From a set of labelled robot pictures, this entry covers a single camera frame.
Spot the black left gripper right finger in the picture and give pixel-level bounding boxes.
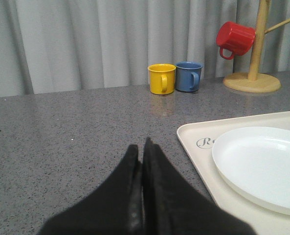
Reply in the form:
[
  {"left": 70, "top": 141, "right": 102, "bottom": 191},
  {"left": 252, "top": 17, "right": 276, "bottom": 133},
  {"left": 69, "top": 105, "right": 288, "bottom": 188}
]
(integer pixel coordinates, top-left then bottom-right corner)
[{"left": 142, "top": 138, "right": 255, "bottom": 235}]

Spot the red mug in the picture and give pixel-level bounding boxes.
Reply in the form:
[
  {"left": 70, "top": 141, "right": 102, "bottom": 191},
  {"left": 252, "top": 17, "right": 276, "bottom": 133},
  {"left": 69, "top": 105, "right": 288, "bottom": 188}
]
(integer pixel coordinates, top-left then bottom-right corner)
[{"left": 216, "top": 22, "right": 256, "bottom": 60}]

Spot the yellow mug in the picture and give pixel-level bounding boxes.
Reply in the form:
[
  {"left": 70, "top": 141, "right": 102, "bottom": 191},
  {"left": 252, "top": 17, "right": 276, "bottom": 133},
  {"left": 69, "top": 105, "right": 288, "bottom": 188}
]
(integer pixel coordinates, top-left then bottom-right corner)
[{"left": 148, "top": 64, "right": 176, "bottom": 95}]

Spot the white round plate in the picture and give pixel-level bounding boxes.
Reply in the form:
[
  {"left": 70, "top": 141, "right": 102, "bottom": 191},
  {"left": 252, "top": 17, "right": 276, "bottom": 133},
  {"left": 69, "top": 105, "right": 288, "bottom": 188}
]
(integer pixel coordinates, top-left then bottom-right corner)
[{"left": 212, "top": 127, "right": 290, "bottom": 215}]

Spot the wooden mug tree stand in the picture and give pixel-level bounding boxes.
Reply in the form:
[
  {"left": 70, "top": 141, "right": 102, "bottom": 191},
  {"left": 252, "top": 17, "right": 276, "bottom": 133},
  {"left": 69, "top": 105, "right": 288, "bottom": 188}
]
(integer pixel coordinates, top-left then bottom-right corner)
[{"left": 223, "top": 0, "right": 290, "bottom": 93}]

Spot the blue mug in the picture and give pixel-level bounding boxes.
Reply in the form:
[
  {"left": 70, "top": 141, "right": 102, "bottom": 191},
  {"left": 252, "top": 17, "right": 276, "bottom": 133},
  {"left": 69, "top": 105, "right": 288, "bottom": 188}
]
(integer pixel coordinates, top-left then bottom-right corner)
[{"left": 175, "top": 61, "right": 203, "bottom": 93}]

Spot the cream rabbit print tray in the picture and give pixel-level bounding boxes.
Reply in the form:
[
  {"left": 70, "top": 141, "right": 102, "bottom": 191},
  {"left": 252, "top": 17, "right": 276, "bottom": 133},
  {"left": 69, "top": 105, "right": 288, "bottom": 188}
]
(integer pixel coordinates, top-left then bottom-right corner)
[{"left": 177, "top": 111, "right": 290, "bottom": 235}]

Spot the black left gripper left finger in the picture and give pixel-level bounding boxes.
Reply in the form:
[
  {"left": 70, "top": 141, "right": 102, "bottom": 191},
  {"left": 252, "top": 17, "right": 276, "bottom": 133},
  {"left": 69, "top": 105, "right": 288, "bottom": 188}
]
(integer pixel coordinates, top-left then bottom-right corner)
[{"left": 38, "top": 144, "right": 143, "bottom": 235}]

